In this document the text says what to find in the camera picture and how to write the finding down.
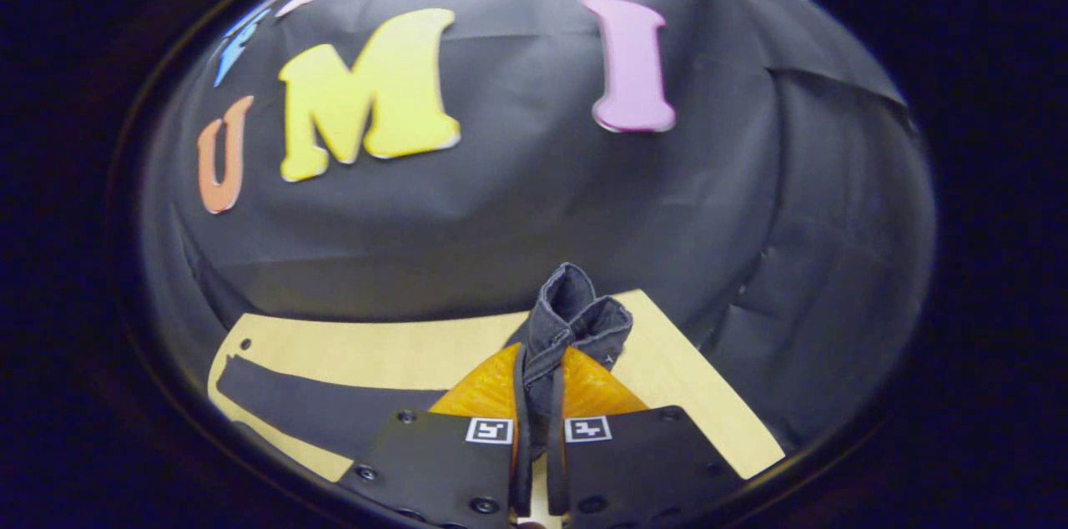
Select black backdrop cloth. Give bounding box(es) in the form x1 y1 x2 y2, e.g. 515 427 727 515
138 0 935 455

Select black jeans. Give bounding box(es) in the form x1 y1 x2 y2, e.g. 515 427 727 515
215 262 635 463

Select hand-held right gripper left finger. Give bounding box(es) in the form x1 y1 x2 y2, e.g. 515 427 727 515
336 341 536 526

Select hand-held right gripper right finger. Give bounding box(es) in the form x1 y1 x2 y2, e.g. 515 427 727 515
547 345 746 529

